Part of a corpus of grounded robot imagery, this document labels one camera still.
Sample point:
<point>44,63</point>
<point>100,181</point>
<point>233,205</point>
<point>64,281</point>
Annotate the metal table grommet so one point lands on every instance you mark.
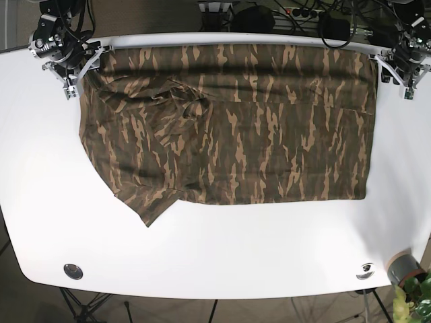
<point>73,271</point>
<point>365,271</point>

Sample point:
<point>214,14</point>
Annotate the camouflage T-shirt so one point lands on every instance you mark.
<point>230,124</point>

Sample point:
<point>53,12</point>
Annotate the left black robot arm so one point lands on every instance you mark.
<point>408,19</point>

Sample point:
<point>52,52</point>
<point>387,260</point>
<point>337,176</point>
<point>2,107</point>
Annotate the left metal table grommet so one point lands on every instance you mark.
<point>73,271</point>

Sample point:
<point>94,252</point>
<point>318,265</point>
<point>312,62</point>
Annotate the green plant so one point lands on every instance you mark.
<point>412,300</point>

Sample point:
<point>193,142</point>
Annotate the right metal table grommet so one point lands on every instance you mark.
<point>365,271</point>

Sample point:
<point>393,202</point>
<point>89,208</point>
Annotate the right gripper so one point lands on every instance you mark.
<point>71,70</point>

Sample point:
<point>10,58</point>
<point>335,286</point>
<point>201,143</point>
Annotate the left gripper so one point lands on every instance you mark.
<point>404,65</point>

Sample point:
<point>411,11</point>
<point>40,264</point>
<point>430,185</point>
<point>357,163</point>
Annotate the grey plant pot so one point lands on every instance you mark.
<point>403,266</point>

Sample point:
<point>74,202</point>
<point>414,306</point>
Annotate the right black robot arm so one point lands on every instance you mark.
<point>63,39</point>

